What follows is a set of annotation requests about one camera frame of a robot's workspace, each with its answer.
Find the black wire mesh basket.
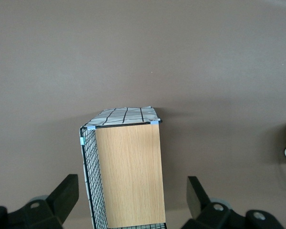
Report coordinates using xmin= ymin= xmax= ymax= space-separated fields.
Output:
xmin=79 ymin=106 xmax=168 ymax=229

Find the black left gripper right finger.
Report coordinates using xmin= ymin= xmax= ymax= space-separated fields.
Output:
xmin=183 ymin=176 xmax=247 ymax=229

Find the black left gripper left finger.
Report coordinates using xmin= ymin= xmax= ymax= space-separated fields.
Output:
xmin=8 ymin=174 xmax=80 ymax=229

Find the light wooden shelf board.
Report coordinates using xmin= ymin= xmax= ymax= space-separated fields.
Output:
xmin=94 ymin=124 xmax=167 ymax=228

